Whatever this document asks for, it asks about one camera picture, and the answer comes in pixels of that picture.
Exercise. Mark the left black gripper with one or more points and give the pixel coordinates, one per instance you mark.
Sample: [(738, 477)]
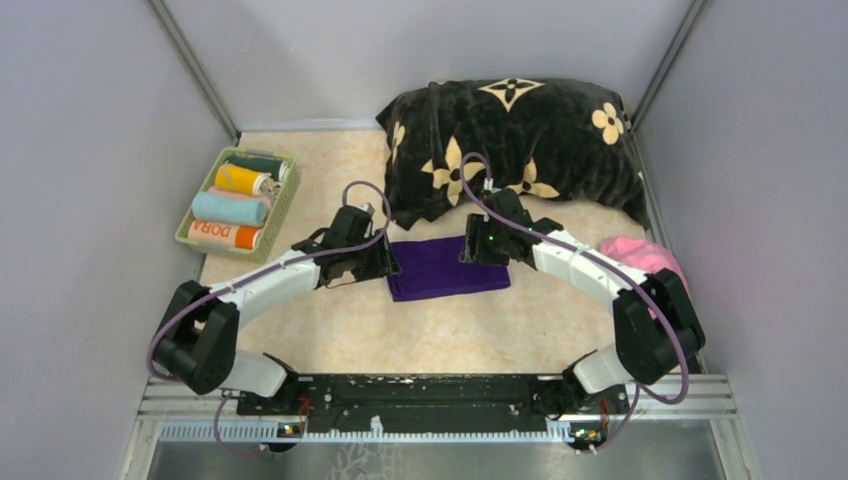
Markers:
[(383, 263)]

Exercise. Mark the purple towel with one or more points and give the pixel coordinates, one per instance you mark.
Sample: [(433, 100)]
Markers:
[(432, 269)]

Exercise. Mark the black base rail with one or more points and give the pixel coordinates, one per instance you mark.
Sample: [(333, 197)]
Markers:
[(422, 404)]

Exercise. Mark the green plastic basket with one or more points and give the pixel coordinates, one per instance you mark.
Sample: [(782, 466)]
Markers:
[(278, 203)]

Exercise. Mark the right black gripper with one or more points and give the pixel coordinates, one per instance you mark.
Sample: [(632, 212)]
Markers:
[(473, 249)]

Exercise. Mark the black floral blanket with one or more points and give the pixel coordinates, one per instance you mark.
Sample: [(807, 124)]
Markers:
[(556, 139)]

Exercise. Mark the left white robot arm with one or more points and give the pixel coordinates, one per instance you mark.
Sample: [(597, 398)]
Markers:
[(196, 343)]

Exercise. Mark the light blue towel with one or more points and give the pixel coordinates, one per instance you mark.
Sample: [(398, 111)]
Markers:
[(217, 208)]

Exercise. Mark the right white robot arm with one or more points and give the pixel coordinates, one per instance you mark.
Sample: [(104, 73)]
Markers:
[(656, 328)]

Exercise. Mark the orange DORA rolled towel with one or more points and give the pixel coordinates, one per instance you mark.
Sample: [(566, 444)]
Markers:
[(223, 235)]

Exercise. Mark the dark green rolled towel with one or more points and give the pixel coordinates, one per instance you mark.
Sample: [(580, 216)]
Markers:
[(274, 167)]

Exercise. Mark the yellow rolled towel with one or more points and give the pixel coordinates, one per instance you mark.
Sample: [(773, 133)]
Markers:
[(236, 179)]

